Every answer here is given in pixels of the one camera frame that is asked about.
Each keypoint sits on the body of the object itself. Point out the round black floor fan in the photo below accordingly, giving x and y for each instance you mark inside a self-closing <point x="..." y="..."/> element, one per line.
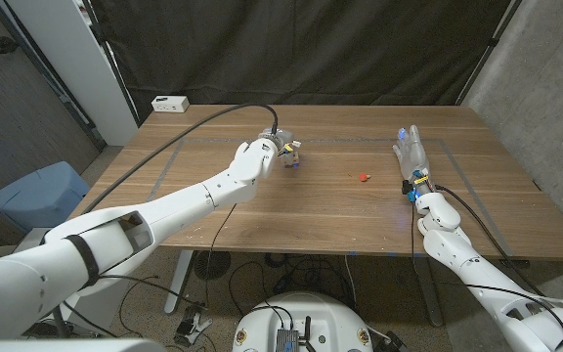
<point x="211" y="265"/>

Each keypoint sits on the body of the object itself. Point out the white table leg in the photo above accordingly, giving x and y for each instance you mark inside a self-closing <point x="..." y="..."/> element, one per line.
<point x="179" y="283"/>

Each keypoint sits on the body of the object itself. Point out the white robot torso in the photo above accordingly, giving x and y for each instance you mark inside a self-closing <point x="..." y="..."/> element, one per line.
<point x="306" y="313"/>

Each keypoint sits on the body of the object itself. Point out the blue plastic bin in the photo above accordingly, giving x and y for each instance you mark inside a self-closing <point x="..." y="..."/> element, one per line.
<point x="37" y="195"/>

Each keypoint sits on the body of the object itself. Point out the grey electronics box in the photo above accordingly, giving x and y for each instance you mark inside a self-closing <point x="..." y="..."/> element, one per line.
<point x="287" y="340"/>

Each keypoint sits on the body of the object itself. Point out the black white floor gadget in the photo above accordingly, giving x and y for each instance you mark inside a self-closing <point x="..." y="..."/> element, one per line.
<point x="191" y="325"/>

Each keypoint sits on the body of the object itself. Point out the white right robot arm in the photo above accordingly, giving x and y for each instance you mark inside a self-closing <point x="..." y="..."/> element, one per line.
<point x="462" y="254"/>

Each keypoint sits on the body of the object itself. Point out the grey table leg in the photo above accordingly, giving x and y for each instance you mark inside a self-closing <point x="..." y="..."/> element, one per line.
<point x="425" y="293"/>

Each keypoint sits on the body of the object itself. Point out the wooden screw with red head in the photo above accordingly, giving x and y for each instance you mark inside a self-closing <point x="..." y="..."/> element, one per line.
<point x="363" y="177"/>

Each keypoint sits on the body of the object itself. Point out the white power strip box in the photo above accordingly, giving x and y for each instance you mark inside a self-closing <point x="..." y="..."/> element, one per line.
<point x="170" y="103"/>

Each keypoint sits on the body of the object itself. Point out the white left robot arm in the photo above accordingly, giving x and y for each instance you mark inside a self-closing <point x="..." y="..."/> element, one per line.
<point x="188" y="205"/>

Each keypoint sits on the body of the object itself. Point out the white pillar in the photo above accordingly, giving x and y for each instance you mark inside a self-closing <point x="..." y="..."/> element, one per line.
<point x="76" y="63"/>

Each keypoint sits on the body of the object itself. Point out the black backdrop stand pole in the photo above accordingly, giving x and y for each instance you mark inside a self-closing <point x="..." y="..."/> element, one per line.
<point x="489" y="46"/>
<point x="110" y="63"/>

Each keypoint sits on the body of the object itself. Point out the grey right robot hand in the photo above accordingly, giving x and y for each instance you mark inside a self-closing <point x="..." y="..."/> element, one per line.
<point x="413" y="156"/>

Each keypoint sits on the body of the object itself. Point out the small black device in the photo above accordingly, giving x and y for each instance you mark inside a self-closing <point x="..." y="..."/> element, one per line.
<point x="395" y="342"/>

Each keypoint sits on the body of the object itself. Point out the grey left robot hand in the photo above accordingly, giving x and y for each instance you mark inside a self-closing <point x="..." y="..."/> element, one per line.
<point x="281" y="139"/>

